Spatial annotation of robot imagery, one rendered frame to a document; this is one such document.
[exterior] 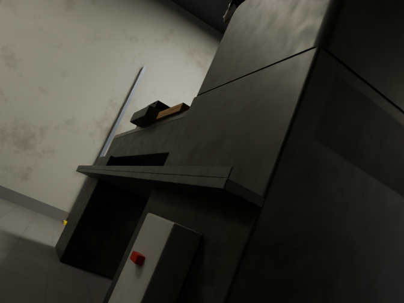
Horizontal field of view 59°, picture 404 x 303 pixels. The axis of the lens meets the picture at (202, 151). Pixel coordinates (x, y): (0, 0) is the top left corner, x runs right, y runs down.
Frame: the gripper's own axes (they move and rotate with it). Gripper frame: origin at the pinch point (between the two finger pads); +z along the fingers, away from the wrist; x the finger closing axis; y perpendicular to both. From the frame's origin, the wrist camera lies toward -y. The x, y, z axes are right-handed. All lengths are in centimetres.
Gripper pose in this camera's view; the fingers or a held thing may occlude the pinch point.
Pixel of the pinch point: (227, 20)
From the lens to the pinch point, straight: 161.7
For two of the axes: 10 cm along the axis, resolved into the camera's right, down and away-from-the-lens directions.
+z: -6.3, 7.1, -3.3
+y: -4.4, 0.3, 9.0
